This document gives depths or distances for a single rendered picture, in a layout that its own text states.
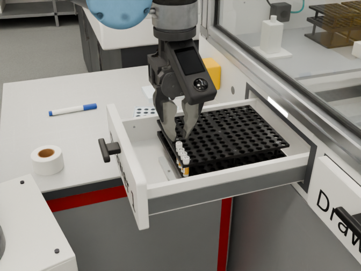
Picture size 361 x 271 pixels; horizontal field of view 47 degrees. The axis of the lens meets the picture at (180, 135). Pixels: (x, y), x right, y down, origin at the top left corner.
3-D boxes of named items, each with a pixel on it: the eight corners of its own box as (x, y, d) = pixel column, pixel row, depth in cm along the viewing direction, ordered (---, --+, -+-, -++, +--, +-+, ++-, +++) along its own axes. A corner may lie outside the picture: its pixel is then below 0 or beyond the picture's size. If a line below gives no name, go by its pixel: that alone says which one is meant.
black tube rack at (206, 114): (182, 192, 79) (182, 165, 75) (157, 144, 93) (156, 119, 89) (285, 170, 85) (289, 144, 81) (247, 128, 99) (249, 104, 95)
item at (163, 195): (146, 217, 73) (145, 191, 70) (118, 142, 94) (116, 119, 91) (338, 174, 84) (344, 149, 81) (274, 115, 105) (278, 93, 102)
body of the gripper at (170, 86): (185, 78, 79) (185, 15, 73) (203, 97, 73) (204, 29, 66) (147, 84, 77) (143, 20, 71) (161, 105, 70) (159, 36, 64)
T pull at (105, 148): (104, 164, 76) (103, 158, 75) (98, 143, 82) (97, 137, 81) (123, 161, 77) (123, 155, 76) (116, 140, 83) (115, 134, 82)
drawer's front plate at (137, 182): (139, 232, 72) (136, 183, 67) (110, 145, 96) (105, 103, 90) (149, 230, 73) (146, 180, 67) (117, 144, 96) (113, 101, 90)
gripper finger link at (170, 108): (166, 128, 82) (168, 85, 77) (177, 143, 77) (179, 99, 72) (151, 130, 81) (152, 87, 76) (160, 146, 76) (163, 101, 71)
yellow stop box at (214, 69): (203, 92, 114) (203, 68, 110) (194, 82, 120) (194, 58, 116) (220, 90, 116) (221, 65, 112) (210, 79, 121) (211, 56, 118)
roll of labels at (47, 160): (29, 165, 99) (26, 151, 97) (56, 155, 103) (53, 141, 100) (41, 179, 94) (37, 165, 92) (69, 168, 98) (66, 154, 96)
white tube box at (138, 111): (132, 133, 111) (131, 121, 109) (135, 118, 118) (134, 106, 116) (178, 133, 111) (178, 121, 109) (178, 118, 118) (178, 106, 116)
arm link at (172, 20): (205, 2, 64) (155, 8, 61) (204, 31, 66) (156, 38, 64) (187, -9, 70) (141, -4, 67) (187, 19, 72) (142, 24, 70)
